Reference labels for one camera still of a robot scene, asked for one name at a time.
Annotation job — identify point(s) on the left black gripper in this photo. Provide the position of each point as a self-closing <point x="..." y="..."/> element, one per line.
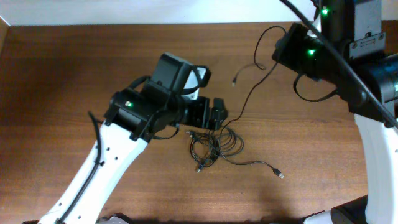
<point x="198" y="109"/>

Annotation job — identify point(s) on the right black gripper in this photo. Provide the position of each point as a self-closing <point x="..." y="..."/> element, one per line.
<point x="285" y="48"/>

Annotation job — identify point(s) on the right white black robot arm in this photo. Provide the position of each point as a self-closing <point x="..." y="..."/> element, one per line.
<point x="345" y="45"/>

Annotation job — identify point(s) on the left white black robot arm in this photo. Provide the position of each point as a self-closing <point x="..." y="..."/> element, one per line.
<point x="168" y="97"/>

